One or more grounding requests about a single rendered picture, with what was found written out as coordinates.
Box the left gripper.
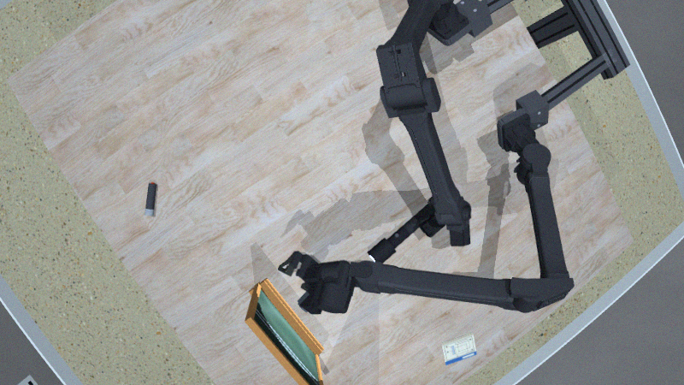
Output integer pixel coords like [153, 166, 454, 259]
[278, 251, 327, 291]

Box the green chalkboard with wooden frame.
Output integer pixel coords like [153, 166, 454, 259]
[245, 278, 324, 385]

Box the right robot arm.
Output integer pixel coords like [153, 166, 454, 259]
[376, 0, 471, 246]

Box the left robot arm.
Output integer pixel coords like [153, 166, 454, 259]
[298, 114, 575, 314]

